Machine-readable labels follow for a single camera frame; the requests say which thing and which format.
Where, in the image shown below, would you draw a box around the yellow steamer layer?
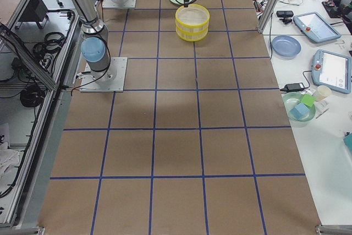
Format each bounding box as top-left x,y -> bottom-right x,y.
175,26 -> 208,42
175,4 -> 210,32

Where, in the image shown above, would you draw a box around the white steamer cloth liner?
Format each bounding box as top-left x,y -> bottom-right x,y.
177,7 -> 208,25

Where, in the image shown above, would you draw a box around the black webcam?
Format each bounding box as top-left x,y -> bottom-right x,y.
276,10 -> 294,25

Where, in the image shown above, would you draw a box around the blue plate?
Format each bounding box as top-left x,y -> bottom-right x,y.
271,35 -> 301,59

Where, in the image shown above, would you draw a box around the teach pendant far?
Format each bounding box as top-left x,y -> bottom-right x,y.
293,12 -> 341,43

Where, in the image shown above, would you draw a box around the teach pendant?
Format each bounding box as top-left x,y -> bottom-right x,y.
311,50 -> 351,94
293,12 -> 341,43

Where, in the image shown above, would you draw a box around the black power adapter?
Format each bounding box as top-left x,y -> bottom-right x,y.
280,83 -> 306,93

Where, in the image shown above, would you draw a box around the green bowl with blocks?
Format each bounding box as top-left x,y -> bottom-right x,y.
282,92 -> 316,122

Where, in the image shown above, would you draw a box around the green foam block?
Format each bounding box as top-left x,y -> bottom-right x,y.
300,94 -> 316,108

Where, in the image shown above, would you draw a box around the teach pendant near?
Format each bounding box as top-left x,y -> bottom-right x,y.
311,50 -> 351,94

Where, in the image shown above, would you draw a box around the blue foam block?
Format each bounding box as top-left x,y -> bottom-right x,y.
289,103 -> 310,121

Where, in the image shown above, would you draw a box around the paper cup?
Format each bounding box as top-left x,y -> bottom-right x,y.
313,85 -> 332,101

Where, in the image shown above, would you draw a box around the white rag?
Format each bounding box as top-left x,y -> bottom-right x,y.
1,141 -> 20,177

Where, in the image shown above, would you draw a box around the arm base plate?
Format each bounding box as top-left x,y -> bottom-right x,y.
102,0 -> 136,9
79,57 -> 128,92

